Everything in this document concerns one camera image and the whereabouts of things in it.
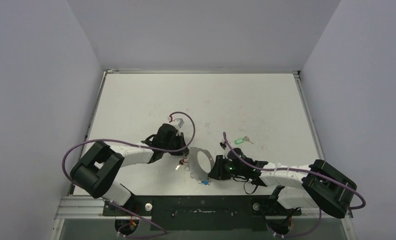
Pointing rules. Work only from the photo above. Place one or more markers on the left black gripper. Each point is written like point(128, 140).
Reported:
point(180, 140)

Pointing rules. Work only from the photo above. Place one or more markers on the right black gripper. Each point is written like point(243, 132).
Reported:
point(220, 168)

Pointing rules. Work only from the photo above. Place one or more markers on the key with red tag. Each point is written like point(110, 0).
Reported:
point(183, 163)

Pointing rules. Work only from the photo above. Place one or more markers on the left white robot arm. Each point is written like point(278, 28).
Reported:
point(97, 169)

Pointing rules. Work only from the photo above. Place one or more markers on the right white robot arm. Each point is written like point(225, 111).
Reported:
point(315, 185)

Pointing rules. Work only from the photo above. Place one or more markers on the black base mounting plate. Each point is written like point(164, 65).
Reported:
point(205, 212)

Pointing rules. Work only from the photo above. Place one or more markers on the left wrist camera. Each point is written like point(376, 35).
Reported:
point(176, 122)

